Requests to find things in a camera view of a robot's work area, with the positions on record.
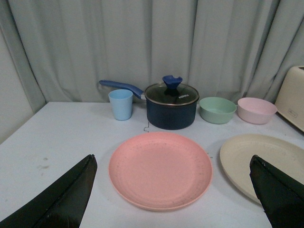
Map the glass pot lid blue knob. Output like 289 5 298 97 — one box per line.
144 75 199 106

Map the cream plate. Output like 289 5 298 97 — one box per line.
219 134 304 204

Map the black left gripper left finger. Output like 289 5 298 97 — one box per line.
0 155 97 228

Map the grey curtain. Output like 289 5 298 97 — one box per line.
0 0 304 144

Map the dark blue saucepan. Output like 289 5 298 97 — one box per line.
99 80 198 130

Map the cream toaster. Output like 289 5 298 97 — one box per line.
275 66 304 131

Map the light blue cup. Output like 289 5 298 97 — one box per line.
108 89 133 121

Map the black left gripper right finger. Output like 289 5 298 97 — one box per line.
249 155 304 228

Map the pink plate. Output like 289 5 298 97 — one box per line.
108 132 213 211

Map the pink bowl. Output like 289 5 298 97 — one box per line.
237 97 277 125

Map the green bowl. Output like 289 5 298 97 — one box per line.
199 97 237 124

